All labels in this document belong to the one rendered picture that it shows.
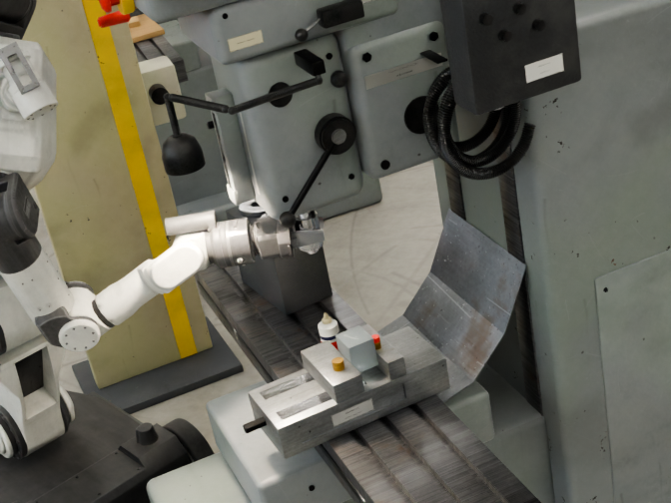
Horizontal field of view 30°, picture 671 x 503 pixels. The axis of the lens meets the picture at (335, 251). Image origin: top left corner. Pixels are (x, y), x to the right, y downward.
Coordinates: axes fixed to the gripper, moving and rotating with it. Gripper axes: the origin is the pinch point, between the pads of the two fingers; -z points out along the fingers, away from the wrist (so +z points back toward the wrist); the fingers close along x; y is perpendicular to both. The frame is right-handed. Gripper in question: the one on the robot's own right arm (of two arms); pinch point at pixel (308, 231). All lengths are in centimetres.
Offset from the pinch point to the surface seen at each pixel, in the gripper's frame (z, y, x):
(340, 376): -2.5, 19.4, -21.7
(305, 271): 4.3, 22.1, 25.0
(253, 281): 17.2, 28.0, 35.0
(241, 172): 9.4, -16.7, -5.8
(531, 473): -37, 63, -3
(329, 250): 11, 123, 228
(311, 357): 2.9, 19.5, -13.7
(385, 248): -11, 123, 221
